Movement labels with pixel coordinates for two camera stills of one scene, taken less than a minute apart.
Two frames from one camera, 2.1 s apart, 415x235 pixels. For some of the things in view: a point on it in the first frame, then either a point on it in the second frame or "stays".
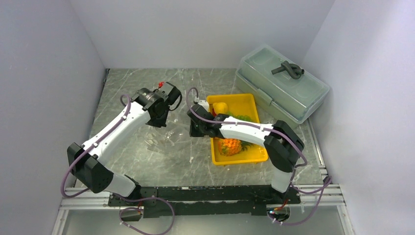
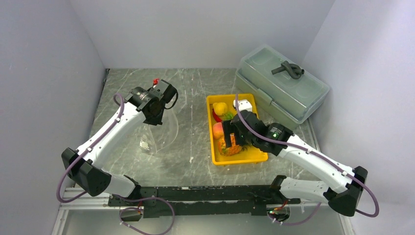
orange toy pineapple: (232, 147) stays
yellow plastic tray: (243, 104) stays
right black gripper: (194, 132) -> (229, 127)
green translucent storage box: (284, 89) stays
